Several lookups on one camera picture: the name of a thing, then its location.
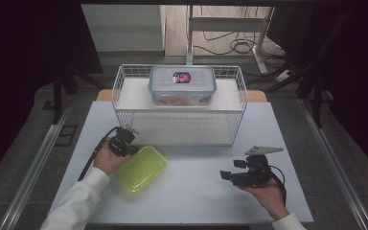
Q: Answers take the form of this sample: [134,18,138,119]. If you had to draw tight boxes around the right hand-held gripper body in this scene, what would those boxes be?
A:
[230,145,285,189]

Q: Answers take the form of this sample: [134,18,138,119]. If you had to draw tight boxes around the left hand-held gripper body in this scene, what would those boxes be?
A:
[107,126,140,158]

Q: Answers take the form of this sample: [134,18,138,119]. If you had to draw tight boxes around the yellow-green plastic container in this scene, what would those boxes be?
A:
[113,145,169,196]

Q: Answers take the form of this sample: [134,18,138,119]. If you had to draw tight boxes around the white wire rack shelf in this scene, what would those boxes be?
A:
[111,63,249,148]

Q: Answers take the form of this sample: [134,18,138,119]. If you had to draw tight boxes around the clear container with blue-rimmed lid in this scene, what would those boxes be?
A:
[147,64,219,108]

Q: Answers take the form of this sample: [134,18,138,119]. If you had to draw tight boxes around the person's left hand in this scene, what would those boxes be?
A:
[92,136,132,176]

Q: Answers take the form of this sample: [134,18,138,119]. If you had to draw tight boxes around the person's right hand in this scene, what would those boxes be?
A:
[235,176,290,221]

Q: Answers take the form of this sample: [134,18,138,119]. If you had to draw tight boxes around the black floor plate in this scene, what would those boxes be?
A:
[54,124,79,149]

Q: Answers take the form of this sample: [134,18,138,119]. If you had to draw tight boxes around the wooden table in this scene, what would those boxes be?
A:
[95,88,268,104]

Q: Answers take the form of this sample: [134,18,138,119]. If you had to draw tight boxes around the black stand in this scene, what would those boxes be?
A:
[296,71,334,129]
[51,71,107,127]

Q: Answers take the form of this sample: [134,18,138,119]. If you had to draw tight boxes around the white power strip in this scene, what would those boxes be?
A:
[274,69,292,82]

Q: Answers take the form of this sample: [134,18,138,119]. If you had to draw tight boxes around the white cabinet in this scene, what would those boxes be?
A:
[80,4,167,53]

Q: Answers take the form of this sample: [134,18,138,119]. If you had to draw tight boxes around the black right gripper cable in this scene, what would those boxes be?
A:
[267,164,288,206]

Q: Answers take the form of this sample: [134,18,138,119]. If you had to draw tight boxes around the aluminium rail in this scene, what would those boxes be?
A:
[298,97,368,230]
[0,101,75,230]

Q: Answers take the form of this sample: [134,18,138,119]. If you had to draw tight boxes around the black floor cables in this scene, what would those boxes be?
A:
[193,5,289,59]

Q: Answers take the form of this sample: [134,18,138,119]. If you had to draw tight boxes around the white metal desk frame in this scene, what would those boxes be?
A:
[185,4,276,76]

